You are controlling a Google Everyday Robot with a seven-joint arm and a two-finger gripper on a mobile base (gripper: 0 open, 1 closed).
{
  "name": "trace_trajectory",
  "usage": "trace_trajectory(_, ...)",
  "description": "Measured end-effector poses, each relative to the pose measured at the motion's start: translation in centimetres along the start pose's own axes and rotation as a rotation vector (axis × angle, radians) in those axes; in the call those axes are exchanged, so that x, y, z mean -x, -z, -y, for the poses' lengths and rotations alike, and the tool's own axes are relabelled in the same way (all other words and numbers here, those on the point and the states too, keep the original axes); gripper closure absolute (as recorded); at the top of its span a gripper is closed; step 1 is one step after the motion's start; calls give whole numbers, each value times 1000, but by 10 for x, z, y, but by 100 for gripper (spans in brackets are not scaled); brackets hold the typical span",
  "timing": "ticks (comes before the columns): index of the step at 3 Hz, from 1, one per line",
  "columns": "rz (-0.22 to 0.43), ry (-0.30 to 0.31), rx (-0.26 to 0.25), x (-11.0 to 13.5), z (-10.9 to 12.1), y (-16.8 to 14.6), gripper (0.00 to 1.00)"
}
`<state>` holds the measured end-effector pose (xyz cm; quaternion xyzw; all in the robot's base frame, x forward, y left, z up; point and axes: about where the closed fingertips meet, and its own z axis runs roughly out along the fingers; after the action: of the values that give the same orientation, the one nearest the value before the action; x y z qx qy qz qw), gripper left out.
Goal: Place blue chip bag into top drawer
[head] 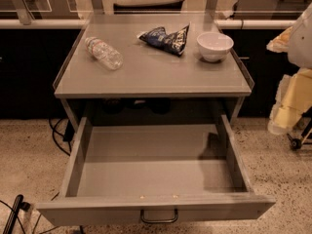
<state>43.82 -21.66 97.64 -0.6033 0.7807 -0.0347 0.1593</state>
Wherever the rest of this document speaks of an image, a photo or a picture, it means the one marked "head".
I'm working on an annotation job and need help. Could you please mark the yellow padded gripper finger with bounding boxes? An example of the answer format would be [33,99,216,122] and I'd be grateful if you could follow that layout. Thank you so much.
[267,68,312,135]
[266,27,293,53]

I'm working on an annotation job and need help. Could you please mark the white ceramic bowl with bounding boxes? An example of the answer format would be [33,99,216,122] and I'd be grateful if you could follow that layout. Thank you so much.
[197,32,234,62]

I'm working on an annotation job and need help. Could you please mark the blue chip bag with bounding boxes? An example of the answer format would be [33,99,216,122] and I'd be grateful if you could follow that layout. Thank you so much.
[137,24,189,57]

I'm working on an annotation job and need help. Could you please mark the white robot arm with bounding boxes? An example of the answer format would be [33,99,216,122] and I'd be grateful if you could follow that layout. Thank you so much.
[266,5,312,135]

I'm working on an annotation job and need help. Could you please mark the open grey top drawer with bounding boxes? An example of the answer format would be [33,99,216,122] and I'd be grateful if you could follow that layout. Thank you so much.
[36,116,275,225]

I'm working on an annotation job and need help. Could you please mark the black caster wheel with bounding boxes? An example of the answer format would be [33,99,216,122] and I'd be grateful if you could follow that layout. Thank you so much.
[287,134,312,151]

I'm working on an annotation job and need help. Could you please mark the clear plastic water bottle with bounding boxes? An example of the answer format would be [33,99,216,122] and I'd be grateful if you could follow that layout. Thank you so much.
[85,37,123,70]

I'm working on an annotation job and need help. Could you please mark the black stand at bottom left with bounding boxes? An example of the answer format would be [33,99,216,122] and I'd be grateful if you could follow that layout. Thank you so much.
[2,194,30,234]

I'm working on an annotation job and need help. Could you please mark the black drawer handle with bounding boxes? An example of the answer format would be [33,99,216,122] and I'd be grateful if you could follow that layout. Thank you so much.
[140,209,178,224]

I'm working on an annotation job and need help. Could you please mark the black floor cables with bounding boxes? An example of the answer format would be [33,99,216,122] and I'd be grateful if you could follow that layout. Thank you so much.
[48,118,73,157]

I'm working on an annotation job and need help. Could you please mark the white horizontal rail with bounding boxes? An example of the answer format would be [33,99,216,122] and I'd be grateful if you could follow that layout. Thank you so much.
[0,19,294,29]

